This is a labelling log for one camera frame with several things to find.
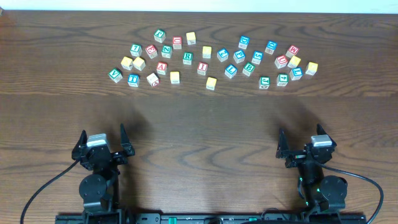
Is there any plain wood red block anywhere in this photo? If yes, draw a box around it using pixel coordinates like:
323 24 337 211
147 73 160 87

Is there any blue T block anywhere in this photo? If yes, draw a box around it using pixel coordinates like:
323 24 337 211
127 74 140 87

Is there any blue 5 block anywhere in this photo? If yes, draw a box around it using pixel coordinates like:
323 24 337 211
251 50 264 65

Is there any yellow G block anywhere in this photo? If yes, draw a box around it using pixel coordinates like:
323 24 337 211
305 62 318 75

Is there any yellow O block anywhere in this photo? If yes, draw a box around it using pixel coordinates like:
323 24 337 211
202 46 212 58
206 77 217 90

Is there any green R block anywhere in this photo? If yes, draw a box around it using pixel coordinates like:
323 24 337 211
183 52 193 65

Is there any yellow block centre left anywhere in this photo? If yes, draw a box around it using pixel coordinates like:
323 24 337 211
170 71 180 84

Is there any green J block lower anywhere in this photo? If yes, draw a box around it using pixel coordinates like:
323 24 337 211
259 76 271 90

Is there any yellow block far left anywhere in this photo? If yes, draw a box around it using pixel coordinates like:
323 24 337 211
121 57 133 70

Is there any green V block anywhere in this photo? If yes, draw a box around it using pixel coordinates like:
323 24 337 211
108 68 123 83

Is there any blue l block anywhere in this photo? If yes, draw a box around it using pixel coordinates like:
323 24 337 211
289 67 303 81
224 64 238 78

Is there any green j block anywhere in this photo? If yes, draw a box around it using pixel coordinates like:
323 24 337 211
259 76 271 90
154 29 166 43

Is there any green B block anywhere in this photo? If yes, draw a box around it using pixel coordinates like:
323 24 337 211
243 62 256 77

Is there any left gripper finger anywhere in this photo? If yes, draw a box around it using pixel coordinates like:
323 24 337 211
120 123 135 156
72 130 88 156

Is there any blue L block right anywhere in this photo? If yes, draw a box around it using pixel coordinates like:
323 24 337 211
289 67 303 81

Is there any green 4 block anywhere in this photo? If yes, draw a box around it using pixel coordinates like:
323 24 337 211
277 73 289 86

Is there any blue L block centre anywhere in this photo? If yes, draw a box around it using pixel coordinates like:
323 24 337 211
224 64 238 78

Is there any yellow C block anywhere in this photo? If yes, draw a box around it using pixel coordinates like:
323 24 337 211
133 57 146 71

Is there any red U block right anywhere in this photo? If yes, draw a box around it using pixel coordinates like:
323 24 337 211
274 55 288 69

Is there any green Z block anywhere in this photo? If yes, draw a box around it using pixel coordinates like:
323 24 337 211
161 45 172 58

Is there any red M block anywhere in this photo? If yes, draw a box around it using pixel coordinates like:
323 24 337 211
285 45 299 58

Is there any yellow X block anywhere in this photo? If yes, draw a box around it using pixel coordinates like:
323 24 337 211
287 55 301 68

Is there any red I block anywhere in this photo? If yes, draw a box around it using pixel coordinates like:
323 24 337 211
197 62 208 75

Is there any red A block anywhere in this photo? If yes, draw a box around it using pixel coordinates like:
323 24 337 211
156 62 167 75

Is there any green 7 block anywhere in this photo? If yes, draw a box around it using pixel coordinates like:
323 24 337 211
130 44 142 57

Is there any blue P block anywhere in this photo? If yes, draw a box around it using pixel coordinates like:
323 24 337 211
233 50 246 63

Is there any blue 2 block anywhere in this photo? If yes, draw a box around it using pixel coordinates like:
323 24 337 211
216 48 229 62

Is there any red E block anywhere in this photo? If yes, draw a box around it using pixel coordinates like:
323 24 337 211
145 45 158 59

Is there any blue D block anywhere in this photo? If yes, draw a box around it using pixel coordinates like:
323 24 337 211
238 35 250 50

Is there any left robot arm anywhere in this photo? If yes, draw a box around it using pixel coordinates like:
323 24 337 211
72 124 135 223

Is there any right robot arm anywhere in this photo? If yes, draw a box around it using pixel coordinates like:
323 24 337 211
275 124 348 223

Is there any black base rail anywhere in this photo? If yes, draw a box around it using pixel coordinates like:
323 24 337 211
55 213 366 224

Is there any green J block top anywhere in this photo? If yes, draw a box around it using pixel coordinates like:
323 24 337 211
154 29 166 43

